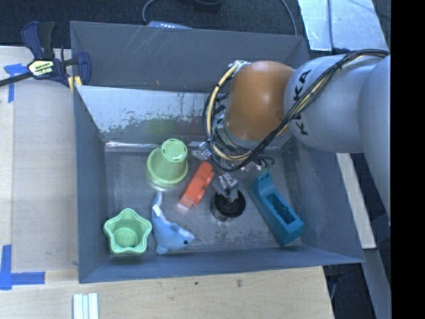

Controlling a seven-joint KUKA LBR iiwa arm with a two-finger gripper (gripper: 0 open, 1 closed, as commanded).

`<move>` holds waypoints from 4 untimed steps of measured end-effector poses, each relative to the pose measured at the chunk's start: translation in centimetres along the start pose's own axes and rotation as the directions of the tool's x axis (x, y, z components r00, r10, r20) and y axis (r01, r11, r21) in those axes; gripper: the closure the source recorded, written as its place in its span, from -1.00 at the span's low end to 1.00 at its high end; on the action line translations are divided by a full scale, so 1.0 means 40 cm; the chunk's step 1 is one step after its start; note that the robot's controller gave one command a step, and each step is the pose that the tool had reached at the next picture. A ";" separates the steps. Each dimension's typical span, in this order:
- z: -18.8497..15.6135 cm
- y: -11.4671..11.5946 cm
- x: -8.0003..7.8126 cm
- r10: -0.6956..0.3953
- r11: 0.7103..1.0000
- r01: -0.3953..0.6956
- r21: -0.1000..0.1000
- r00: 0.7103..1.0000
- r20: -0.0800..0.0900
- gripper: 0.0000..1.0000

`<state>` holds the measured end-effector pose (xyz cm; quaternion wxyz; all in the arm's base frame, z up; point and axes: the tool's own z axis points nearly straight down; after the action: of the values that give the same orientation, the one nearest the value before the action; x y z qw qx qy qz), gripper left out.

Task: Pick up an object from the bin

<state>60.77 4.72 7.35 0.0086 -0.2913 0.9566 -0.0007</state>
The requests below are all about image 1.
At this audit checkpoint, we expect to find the black round disc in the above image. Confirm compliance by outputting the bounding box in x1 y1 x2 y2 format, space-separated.
211 190 247 219

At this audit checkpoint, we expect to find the green round cup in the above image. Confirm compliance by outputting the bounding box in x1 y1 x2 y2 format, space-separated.
146 138 190 189

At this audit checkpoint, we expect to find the blue tape dispenser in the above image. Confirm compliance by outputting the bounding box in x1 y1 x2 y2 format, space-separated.
249 172 305 247

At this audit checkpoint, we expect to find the green star-shaped cup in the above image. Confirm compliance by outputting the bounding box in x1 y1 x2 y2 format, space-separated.
103 207 153 257

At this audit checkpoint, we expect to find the orange toy block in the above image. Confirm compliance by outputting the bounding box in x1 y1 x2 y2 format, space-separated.
179 160 215 209

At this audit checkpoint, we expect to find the grey metal bin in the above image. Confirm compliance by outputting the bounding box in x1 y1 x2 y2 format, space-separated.
69 21 367 284

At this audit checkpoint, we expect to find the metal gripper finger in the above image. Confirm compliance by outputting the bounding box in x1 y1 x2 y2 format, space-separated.
188 140 214 161
213 172 239 205

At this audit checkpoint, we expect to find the blue toy dolphin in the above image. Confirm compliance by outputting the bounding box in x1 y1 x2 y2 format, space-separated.
151 191 197 256

